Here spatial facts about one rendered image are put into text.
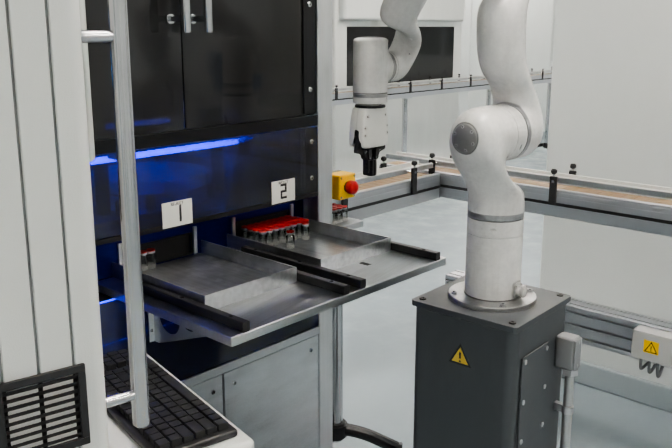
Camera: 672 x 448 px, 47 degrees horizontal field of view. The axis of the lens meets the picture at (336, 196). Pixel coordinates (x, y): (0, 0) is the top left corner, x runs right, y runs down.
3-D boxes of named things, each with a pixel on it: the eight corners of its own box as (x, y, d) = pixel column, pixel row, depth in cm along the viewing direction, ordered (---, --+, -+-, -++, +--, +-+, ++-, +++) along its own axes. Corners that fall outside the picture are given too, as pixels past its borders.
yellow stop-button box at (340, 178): (321, 197, 226) (320, 172, 224) (337, 193, 231) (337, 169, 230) (340, 201, 221) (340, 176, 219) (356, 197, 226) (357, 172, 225)
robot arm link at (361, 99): (369, 90, 195) (369, 102, 196) (345, 92, 189) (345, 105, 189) (395, 92, 189) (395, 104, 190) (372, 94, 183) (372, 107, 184)
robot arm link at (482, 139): (535, 215, 167) (541, 104, 162) (484, 230, 155) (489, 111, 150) (488, 206, 176) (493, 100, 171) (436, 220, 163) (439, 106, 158)
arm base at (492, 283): (551, 295, 172) (556, 214, 168) (509, 319, 158) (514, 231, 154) (476, 278, 184) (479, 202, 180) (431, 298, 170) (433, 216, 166)
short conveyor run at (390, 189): (309, 235, 229) (309, 183, 225) (273, 227, 239) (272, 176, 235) (443, 198, 278) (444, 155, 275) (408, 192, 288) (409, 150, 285)
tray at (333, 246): (226, 246, 204) (226, 233, 203) (297, 228, 222) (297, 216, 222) (321, 273, 181) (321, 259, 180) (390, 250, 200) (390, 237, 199)
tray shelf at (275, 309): (93, 289, 176) (93, 281, 175) (309, 231, 226) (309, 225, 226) (231, 347, 144) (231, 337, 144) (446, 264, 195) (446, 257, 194)
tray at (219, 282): (112, 276, 179) (111, 262, 178) (202, 253, 198) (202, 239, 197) (205, 312, 157) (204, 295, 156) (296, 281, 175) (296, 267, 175)
